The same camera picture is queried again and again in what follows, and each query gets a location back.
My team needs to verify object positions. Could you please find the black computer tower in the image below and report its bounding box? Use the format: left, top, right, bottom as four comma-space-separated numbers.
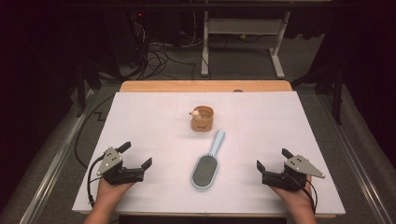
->
104, 8, 149, 70

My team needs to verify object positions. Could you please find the tangle of black floor cables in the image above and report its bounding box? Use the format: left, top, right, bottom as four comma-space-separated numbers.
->
124, 21, 206, 81

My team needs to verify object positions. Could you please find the light blue hairbrush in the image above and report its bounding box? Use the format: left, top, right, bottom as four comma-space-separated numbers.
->
190, 129, 227, 191

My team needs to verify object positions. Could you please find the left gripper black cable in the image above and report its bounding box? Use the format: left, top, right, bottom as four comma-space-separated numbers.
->
86, 155, 106, 208

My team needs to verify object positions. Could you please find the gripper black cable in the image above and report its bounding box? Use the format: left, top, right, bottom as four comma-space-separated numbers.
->
86, 155, 106, 208
288, 174, 318, 216

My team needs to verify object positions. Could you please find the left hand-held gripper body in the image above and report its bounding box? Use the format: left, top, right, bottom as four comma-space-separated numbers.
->
95, 147, 146, 187

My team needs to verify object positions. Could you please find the wooden table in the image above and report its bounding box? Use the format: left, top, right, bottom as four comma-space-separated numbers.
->
79, 79, 337, 219

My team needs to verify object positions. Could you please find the white metal stand frame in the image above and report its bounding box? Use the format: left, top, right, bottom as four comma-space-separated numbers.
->
200, 10, 292, 80

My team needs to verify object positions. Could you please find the dark metal stand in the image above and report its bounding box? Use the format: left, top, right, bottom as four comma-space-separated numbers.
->
290, 60, 345, 126
74, 57, 104, 119

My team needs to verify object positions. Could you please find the metal floor rail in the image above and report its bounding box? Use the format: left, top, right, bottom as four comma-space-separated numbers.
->
316, 92, 391, 224
18, 88, 96, 224

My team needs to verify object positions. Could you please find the person's left hand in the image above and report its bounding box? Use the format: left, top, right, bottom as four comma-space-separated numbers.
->
94, 178, 135, 205

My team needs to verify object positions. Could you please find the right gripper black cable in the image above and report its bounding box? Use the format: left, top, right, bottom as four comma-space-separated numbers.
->
288, 174, 318, 216

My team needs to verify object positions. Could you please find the person's right hand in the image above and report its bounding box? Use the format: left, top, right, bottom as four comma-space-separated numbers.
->
269, 175, 316, 211

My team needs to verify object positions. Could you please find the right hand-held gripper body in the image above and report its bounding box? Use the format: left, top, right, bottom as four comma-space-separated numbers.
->
262, 154, 327, 192

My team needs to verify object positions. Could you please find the round wooden cup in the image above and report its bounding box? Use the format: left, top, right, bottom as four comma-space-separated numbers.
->
190, 105, 215, 133

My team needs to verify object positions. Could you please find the white table cover sheet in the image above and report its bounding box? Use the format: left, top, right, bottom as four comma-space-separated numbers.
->
71, 91, 347, 216

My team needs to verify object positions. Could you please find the long black floor cable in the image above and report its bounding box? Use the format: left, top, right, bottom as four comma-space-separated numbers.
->
74, 93, 117, 170

